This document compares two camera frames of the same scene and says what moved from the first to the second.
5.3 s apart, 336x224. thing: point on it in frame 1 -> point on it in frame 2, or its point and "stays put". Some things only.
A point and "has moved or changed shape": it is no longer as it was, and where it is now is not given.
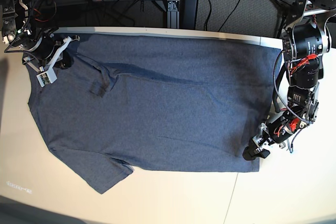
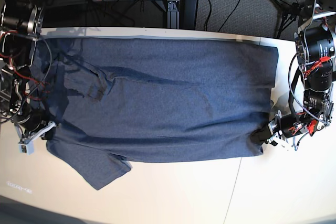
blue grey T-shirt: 131,102 has moved or changed shape
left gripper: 48,46 -> 31,121
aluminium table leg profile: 172,14 stays put
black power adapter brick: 188,11 stays put
